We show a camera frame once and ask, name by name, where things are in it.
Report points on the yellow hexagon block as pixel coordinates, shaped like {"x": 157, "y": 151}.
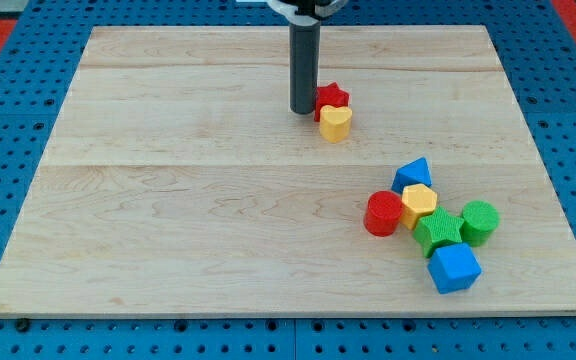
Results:
{"x": 418, "y": 201}

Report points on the red cylinder block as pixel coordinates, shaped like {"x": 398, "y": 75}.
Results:
{"x": 383, "y": 212}

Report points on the red star block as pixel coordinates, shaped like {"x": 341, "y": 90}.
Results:
{"x": 332, "y": 95}

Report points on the blue cube block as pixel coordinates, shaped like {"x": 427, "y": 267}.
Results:
{"x": 454, "y": 268}

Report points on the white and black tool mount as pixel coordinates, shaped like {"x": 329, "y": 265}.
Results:
{"x": 306, "y": 12}

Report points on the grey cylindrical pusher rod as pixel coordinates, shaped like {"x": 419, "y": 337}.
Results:
{"x": 304, "y": 65}

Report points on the blue triangle block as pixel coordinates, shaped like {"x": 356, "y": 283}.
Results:
{"x": 415, "y": 172}

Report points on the green star block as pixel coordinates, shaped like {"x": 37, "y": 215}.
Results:
{"x": 436, "y": 230}

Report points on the yellow heart block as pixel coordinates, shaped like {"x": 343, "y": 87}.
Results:
{"x": 335, "y": 123}

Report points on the light wooden board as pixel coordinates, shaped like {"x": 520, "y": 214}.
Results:
{"x": 177, "y": 183}

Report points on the green cylinder block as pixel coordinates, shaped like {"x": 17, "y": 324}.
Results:
{"x": 480, "y": 220}

